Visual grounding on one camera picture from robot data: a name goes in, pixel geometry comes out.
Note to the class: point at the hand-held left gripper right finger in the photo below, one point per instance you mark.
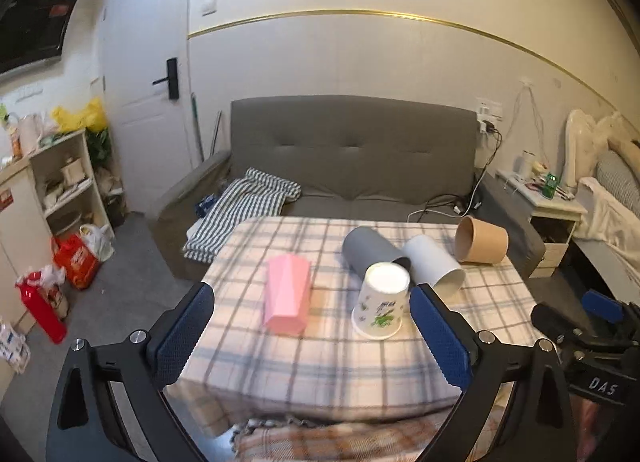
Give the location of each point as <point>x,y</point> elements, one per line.
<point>442,342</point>

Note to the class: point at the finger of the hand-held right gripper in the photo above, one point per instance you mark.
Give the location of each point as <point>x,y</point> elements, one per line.
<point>555,319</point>
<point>602,306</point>

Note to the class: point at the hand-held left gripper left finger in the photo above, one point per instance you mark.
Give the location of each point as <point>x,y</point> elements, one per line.
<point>182,337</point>

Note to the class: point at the white printed paper cup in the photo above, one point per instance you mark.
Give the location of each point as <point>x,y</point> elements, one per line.
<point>382,302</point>

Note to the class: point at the plain white cup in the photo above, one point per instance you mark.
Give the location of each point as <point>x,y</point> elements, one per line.
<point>432,259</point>

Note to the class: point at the brown paper cup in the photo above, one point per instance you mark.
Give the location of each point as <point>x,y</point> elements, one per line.
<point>485,242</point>

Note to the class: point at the pink faceted cup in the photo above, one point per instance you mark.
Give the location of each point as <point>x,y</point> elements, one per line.
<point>287,294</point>

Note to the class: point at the grey cup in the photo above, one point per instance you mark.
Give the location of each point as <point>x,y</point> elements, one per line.
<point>367,247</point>

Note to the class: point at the person's right hand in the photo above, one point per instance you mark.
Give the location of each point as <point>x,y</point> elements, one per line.
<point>590,429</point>

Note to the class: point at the white bedding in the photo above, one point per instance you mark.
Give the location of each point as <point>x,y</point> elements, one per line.
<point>610,222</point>

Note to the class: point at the white nightstand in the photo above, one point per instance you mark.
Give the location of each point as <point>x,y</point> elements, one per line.
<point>555,222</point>

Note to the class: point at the plaid tablecloth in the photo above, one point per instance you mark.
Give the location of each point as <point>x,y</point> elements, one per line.
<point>300,372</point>

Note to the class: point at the white plastic bag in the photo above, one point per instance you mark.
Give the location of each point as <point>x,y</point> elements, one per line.
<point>100,242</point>

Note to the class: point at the green bottle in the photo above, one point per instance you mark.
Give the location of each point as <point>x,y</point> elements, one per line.
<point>551,186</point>

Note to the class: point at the red shopping bag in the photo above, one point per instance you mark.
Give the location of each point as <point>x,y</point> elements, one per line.
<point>75,262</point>

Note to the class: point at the checkered pillow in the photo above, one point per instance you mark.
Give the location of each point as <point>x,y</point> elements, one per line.
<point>617,174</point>

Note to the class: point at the orange plaid blanket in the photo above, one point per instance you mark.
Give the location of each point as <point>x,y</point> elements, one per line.
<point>350,442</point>

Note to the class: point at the striped cloth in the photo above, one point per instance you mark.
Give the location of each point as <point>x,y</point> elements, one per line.
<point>240,207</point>

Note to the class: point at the red bottle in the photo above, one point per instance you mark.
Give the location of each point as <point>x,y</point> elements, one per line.
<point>42,312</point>

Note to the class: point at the white jar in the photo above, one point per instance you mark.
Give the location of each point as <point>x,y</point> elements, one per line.
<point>525,164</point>

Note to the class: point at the white pillow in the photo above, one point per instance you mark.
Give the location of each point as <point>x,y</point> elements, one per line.
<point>582,146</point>

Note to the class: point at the white blue packet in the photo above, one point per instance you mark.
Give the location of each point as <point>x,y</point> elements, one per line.
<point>12,347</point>

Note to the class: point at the white open shelf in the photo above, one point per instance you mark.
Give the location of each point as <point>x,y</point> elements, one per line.
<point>75,181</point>

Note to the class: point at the white cabinet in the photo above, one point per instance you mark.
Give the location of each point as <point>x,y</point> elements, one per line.
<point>17,227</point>

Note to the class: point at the black charger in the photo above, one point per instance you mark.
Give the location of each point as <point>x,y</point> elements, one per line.
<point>489,127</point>

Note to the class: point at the green plant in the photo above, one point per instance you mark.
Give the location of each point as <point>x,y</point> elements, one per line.
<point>99,144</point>

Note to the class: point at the grey sofa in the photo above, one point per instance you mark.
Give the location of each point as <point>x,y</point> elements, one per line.
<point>350,141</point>

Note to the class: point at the yellow plastic bag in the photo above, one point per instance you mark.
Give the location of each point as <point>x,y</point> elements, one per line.
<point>80,116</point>

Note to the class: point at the crumpled white bag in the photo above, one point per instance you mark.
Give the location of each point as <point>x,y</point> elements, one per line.
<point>35,131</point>

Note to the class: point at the white door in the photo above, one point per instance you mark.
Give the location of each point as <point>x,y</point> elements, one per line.
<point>145,31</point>

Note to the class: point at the black television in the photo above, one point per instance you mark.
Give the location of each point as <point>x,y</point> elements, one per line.
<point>35,26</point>

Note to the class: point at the white wall outlet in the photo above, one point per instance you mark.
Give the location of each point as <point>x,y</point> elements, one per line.
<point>489,108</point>

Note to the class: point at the white light switch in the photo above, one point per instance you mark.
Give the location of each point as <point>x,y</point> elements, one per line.
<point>209,7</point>

